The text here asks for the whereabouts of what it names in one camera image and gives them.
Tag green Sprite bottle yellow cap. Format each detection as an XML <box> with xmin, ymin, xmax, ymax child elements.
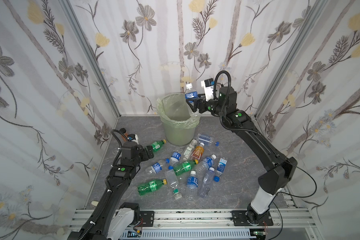
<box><xmin>150</xmin><ymin>139</ymin><xmax>166</xmax><ymax>152</ymax></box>

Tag small blue cap water bottle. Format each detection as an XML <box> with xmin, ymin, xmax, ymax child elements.
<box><xmin>145</xmin><ymin>159</ymin><xmax>169</xmax><ymax>175</ymax></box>

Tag crushed clear blue label bottle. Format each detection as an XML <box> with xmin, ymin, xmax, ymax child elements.
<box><xmin>197</xmin><ymin>134</ymin><xmax>220</xmax><ymax>147</ymax></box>

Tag clear bottle green band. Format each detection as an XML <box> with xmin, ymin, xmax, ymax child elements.
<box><xmin>165</xmin><ymin>169</ymin><xmax>182</xmax><ymax>200</ymax></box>

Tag Pocari Sweat bottle white cap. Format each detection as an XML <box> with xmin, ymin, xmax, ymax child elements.
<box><xmin>194</xmin><ymin>155</ymin><xmax>217</xmax><ymax>175</ymax></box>

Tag light blue label water bottle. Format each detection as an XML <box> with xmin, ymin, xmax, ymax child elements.
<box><xmin>214</xmin><ymin>158</ymin><xmax>227</xmax><ymax>183</ymax></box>

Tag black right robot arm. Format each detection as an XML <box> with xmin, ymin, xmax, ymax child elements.
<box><xmin>190</xmin><ymin>70</ymin><xmax>297</xmax><ymax>226</ymax></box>

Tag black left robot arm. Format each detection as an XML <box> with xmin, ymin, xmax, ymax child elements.
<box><xmin>68</xmin><ymin>142</ymin><xmax>154</xmax><ymax>240</ymax></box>

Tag mesh waste bin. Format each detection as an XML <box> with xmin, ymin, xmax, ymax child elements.
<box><xmin>160</xmin><ymin>92</ymin><xmax>200</xmax><ymax>147</ymax></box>

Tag Pepsi water bottle blue cap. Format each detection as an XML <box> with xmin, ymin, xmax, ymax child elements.
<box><xmin>168</xmin><ymin>152</ymin><xmax>181</xmax><ymax>170</ymax></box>

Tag clear bottle green white label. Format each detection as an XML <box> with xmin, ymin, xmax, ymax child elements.
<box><xmin>182</xmin><ymin>140</ymin><xmax>198</xmax><ymax>161</ymax></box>

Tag orange red drink bottle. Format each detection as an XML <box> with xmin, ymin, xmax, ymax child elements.
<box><xmin>191</xmin><ymin>143</ymin><xmax>205</xmax><ymax>162</ymax></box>

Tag blue label bottle white cap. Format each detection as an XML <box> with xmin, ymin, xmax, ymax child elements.
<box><xmin>186</xmin><ymin>171</ymin><xmax>199</xmax><ymax>201</ymax></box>

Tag tall clear bottle blue cap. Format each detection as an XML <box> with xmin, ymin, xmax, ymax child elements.
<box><xmin>199</xmin><ymin>167</ymin><xmax>215</xmax><ymax>198</ymax></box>

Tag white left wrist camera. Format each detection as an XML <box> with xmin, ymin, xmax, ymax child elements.
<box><xmin>127</xmin><ymin>134</ymin><xmax>139</xmax><ymax>144</ymax></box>

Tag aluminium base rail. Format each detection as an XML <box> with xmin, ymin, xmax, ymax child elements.
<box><xmin>105</xmin><ymin>208</ymin><xmax>322</xmax><ymax>240</ymax></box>

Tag aluminium corner post right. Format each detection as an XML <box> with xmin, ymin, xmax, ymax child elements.
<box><xmin>255</xmin><ymin>0</ymin><xmax>328</xmax><ymax>120</ymax></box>

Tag aluminium corner post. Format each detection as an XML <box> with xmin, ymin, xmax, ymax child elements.
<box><xmin>59</xmin><ymin>0</ymin><xmax>121</xmax><ymax>119</ymax></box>
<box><xmin>255</xmin><ymin>0</ymin><xmax>328</xmax><ymax>120</ymax></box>

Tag aluminium corner post left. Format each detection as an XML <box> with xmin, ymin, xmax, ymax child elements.
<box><xmin>59</xmin><ymin>0</ymin><xmax>121</xmax><ymax>119</ymax></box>

